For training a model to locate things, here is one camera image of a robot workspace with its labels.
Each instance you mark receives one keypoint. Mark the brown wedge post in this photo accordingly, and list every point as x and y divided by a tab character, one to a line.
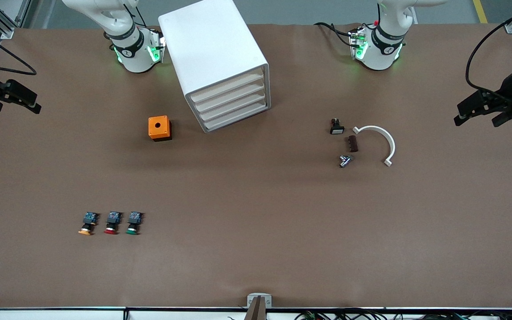
258	311

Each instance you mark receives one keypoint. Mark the brown terminal block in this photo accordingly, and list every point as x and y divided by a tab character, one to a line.
351	144

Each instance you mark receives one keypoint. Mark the small metal connector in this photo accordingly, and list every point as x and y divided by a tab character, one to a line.
344	162

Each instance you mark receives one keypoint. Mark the white curved plastic bracket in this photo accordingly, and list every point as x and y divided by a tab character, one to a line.
392	146

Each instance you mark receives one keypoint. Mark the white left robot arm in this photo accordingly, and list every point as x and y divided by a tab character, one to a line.
380	53

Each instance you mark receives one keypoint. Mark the yellow mushroom push button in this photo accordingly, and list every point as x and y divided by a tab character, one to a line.
89	218

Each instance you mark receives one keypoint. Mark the orange button enclosure box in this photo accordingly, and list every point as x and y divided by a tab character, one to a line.
153	131

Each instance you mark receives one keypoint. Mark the green mushroom push button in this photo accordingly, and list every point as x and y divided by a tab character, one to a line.
134	218

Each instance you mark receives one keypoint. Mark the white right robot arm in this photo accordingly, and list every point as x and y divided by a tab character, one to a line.
136	53

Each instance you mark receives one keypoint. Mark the grey table edge clamp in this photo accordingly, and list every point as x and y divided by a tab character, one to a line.
268	302

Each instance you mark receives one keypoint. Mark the black white rectangular button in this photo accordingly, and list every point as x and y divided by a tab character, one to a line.
337	130

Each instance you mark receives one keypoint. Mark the red mushroom push button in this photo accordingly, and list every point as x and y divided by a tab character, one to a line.
114	218

